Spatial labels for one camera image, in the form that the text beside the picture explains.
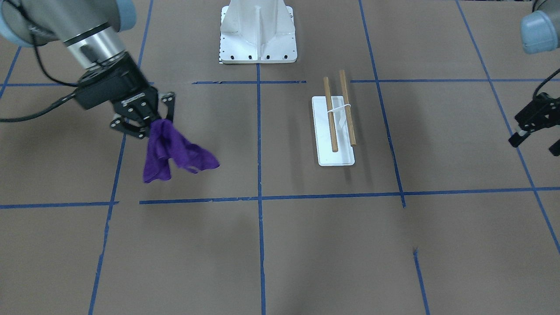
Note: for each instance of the wooden rack rod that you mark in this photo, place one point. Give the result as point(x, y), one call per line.
point(347, 107)
point(330, 115)

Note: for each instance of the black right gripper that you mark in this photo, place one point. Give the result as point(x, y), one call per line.
point(130, 78)

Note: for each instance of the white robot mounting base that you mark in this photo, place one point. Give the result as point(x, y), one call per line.
point(257, 31)

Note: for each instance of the white towel rack base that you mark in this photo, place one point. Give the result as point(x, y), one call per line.
point(326, 158)

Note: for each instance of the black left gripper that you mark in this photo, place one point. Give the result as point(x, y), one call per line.
point(534, 114)

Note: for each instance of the purple microfiber towel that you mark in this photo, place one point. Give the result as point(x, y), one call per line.
point(167, 143)

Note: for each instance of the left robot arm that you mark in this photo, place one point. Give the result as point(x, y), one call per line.
point(540, 32)

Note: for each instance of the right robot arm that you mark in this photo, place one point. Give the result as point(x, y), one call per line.
point(89, 30)

